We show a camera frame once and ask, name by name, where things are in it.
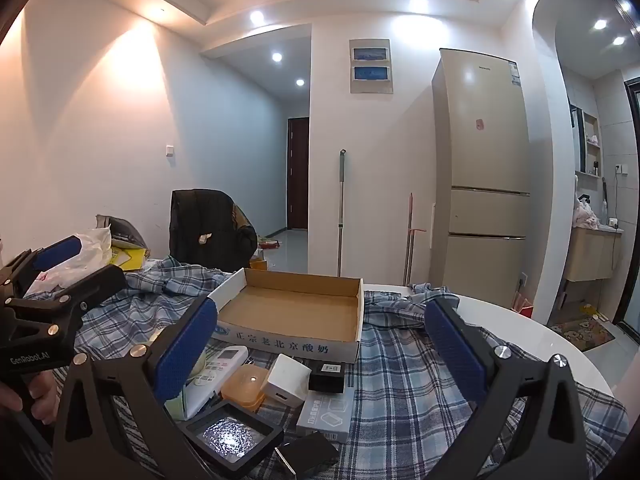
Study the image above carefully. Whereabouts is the patterned door mat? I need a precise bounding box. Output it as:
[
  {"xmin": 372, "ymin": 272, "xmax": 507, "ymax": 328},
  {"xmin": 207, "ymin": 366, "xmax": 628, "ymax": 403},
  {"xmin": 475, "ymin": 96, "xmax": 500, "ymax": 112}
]
[{"xmin": 550, "ymin": 315, "xmax": 617, "ymax": 348}]

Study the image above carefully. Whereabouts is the black framed display case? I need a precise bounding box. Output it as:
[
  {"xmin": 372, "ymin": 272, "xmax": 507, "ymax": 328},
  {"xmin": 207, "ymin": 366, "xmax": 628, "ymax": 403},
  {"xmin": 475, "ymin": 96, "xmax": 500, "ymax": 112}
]
[{"xmin": 179, "ymin": 401, "xmax": 285, "ymax": 467}]

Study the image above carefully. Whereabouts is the beige vanity cabinet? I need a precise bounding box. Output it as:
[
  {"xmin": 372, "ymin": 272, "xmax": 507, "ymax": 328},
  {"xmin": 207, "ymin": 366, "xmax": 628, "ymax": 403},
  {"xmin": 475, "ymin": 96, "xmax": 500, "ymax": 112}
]
[{"xmin": 565, "ymin": 225, "xmax": 623, "ymax": 281}]

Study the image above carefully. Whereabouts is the small black box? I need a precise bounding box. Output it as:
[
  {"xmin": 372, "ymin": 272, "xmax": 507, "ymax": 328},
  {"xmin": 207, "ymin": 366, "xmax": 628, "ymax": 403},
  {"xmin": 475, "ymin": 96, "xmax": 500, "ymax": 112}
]
[{"xmin": 308, "ymin": 361, "xmax": 347, "ymax": 394}]

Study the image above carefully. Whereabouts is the white remote control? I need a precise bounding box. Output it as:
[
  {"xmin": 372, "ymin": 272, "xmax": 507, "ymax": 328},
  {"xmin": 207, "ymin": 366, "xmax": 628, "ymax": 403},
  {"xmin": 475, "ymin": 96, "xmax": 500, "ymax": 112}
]
[{"xmin": 181, "ymin": 345, "xmax": 249, "ymax": 421}]

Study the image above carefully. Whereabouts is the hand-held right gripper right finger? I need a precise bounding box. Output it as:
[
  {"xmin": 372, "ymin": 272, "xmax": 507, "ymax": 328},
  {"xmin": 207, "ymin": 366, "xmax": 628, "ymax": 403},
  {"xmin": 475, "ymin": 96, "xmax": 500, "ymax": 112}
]
[{"xmin": 422, "ymin": 295, "xmax": 588, "ymax": 480}]

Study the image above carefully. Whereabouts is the dark brown door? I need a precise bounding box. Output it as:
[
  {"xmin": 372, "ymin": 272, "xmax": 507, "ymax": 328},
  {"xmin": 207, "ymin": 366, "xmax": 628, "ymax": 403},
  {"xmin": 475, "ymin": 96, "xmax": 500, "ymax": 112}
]
[{"xmin": 287, "ymin": 116, "xmax": 310, "ymax": 231}]

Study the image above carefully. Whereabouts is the white power adapter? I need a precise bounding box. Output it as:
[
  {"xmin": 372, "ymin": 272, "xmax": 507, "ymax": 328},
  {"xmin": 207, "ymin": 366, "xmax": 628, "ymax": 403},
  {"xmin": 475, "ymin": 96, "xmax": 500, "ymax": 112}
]
[{"xmin": 261, "ymin": 353, "xmax": 313, "ymax": 406}]

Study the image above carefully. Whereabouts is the black framed glass door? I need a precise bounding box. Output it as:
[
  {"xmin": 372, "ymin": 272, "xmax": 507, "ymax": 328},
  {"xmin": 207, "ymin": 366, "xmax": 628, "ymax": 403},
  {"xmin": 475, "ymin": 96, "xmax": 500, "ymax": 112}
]
[{"xmin": 622, "ymin": 77, "xmax": 640, "ymax": 346}]

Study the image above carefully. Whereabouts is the wall electrical panel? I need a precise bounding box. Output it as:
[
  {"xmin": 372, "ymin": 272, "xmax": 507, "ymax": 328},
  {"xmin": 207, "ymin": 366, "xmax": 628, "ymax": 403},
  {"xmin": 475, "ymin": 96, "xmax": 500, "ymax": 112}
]
[{"xmin": 348, "ymin": 38, "xmax": 392, "ymax": 95}]

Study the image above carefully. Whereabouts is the orange plastic box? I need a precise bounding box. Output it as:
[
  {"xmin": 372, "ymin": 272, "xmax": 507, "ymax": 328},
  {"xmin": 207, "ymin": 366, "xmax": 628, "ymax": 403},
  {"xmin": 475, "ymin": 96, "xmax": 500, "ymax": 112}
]
[{"xmin": 221, "ymin": 364, "xmax": 266, "ymax": 411}]

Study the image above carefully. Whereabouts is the grey bag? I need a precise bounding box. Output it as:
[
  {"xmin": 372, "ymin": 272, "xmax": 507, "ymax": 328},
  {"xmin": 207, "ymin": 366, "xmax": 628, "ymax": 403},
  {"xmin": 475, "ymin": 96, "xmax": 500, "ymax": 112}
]
[{"xmin": 96, "ymin": 214, "xmax": 146, "ymax": 251}]

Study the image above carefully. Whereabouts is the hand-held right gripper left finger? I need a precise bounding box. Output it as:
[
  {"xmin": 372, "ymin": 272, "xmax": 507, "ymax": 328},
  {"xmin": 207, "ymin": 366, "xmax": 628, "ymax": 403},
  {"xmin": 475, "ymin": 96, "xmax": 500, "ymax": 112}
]
[{"xmin": 52, "ymin": 295, "xmax": 220, "ymax": 480}]

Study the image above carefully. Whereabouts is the pink bundle on vanity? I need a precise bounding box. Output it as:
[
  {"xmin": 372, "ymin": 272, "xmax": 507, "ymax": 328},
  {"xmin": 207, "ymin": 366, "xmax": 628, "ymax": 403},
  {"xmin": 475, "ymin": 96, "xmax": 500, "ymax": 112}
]
[{"xmin": 575, "ymin": 195, "xmax": 601, "ymax": 231}]

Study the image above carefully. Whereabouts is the red handled broom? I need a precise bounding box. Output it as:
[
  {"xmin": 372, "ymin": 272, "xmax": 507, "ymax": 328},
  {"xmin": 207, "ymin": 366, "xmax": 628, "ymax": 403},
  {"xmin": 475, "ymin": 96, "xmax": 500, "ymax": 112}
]
[{"xmin": 403, "ymin": 192, "xmax": 426, "ymax": 286}]

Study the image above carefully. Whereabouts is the person's left hand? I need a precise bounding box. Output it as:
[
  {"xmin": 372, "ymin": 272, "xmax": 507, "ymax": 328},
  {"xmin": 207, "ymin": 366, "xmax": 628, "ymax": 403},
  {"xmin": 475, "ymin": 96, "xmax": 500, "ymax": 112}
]
[{"xmin": 0, "ymin": 375, "xmax": 60, "ymax": 427}]

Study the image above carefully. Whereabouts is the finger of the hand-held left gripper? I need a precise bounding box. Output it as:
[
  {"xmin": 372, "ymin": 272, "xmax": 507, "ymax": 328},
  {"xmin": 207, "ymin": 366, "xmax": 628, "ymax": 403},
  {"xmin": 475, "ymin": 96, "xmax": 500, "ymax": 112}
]
[
  {"xmin": 0, "ymin": 236, "xmax": 85, "ymax": 302},
  {"xmin": 5, "ymin": 264, "xmax": 128, "ymax": 340}
]

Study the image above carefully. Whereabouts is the pale grey box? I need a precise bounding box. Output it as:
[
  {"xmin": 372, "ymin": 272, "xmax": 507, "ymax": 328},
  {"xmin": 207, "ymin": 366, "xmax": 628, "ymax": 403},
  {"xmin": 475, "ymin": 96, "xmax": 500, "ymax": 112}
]
[{"xmin": 296, "ymin": 387, "xmax": 356, "ymax": 443}]

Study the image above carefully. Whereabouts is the brown patterned cloth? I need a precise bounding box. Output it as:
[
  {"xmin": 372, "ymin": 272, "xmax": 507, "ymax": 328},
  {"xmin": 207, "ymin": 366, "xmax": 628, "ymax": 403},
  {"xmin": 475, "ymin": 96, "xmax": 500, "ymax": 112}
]
[{"xmin": 232, "ymin": 202, "xmax": 257, "ymax": 233}]

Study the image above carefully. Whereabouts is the blue plaid cloth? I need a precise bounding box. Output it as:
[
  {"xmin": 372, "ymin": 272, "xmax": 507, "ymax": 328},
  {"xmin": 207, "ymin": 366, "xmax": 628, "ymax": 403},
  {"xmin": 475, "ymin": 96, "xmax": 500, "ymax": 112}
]
[{"xmin": 25, "ymin": 255, "xmax": 630, "ymax": 480}]

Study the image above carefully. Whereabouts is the beige refrigerator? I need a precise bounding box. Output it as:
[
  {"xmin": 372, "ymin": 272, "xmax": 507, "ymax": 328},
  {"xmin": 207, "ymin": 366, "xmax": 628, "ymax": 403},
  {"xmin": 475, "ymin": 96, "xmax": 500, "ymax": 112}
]
[{"xmin": 431, "ymin": 48, "xmax": 532, "ymax": 295}]

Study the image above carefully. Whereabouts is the pale green box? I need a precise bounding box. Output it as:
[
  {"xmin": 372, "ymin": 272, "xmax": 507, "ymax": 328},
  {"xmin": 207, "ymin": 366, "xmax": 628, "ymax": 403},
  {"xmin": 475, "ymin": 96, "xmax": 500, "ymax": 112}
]
[{"xmin": 164, "ymin": 392, "xmax": 190, "ymax": 422}]

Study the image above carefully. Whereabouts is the black jacket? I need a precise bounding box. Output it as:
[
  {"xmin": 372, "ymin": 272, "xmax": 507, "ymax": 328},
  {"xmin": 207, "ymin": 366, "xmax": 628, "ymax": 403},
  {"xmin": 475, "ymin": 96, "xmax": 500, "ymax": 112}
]
[{"xmin": 170, "ymin": 189, "xmax": 258, "ymax": 270}]

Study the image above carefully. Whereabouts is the bathroom wall mirror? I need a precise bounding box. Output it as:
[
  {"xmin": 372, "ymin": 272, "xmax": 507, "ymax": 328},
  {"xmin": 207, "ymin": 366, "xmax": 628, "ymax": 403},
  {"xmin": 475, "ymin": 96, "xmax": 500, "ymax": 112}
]
[{"xmin": 570, "ymin": 105, "xmax": 586, "ymax": 171}]

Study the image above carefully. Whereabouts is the bathroom wall niche shelf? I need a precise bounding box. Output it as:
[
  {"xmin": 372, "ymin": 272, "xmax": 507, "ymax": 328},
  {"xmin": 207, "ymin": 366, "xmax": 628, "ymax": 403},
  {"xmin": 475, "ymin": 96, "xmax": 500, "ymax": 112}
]
[{"xmin": 582, "ymin": 112, "xmax": 601, "ymax": 177}]

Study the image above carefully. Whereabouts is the cardboard box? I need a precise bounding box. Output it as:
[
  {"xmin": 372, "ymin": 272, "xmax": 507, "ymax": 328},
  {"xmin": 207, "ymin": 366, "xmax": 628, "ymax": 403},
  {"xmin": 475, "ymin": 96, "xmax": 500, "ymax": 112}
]
[{"xmin": 207, "ymin": 267, "xmax": 365, "ymax": 365}]

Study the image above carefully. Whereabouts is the white plastic bag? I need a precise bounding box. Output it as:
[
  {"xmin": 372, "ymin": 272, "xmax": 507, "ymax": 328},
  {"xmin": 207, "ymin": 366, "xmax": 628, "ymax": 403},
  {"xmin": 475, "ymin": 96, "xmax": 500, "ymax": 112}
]
[{"xmin": 25, "ymin": 227, "xmax": 113, "ymax": 296}]

